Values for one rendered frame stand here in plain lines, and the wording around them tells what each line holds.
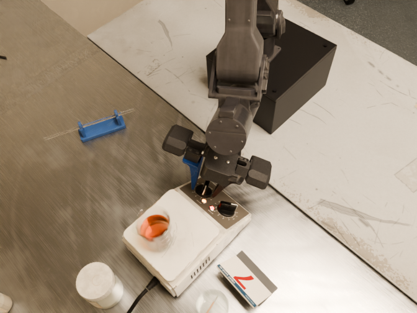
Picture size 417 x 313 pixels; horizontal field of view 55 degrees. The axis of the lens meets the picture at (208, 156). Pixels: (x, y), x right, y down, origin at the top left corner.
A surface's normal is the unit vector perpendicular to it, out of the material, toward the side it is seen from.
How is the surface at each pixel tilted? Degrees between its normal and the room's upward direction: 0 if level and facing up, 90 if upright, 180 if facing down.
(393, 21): 0
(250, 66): 56
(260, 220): 0
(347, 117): 0
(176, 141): 23
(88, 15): 90
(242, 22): 66
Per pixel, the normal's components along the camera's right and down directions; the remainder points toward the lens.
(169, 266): -0.04, -0.53
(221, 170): 0.23, -0.58
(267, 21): -0.17, 0.95
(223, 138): -0.24, 0.51
